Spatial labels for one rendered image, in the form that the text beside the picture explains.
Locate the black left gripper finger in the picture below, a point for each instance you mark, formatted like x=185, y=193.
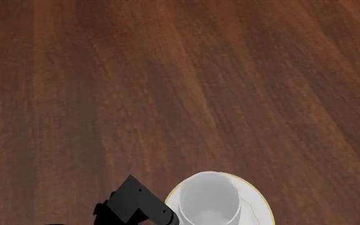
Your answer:
x=170, y=217

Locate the white plate with yellow rim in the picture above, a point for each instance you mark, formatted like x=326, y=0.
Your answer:
x=256, y=201

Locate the white mug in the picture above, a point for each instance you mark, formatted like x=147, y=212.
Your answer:
x=209, y=199

